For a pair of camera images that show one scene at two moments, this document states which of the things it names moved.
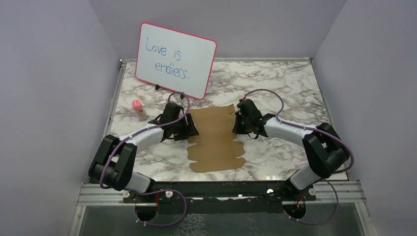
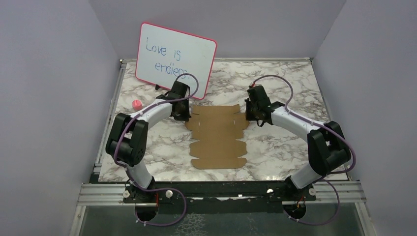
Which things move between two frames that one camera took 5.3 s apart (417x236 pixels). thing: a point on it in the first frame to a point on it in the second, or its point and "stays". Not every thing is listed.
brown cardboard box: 215,148 stays
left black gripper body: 180,130 to 184,113
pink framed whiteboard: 174,60 stays
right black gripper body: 241,126 to 251,111
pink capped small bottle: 139,112 stays
